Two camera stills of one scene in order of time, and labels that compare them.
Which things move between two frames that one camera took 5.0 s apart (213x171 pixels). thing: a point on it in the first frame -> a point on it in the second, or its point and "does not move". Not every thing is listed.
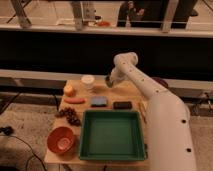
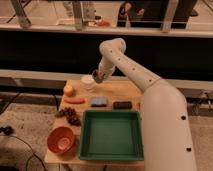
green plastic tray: x=112 y=135 does not move
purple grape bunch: x=70 y=115 does not move
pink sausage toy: x=75 y=100 does not move
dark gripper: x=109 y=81 -> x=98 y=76
